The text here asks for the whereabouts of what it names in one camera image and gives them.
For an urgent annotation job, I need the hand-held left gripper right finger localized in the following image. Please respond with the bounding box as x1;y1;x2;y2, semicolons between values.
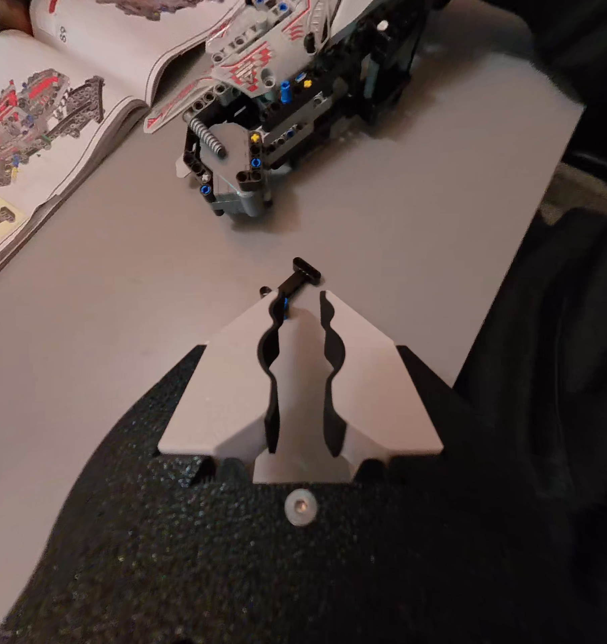
303;290;444;485

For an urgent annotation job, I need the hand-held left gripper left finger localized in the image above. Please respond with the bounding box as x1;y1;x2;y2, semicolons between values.
157;292;304;485

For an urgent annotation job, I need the small black brick connector piece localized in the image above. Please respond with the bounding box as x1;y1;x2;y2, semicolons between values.
259;257;322;321

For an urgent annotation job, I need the grey red brick truck model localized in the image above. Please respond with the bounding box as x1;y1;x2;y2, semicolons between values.
143;0;435;218

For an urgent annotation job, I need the grey desk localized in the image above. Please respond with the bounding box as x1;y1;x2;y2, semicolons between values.
0;0;586;642

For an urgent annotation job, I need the person's black clothed body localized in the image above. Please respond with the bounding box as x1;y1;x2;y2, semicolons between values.
452;191;607;644

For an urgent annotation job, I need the open instruction booklet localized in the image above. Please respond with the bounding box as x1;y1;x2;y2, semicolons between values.
0;0;249;292

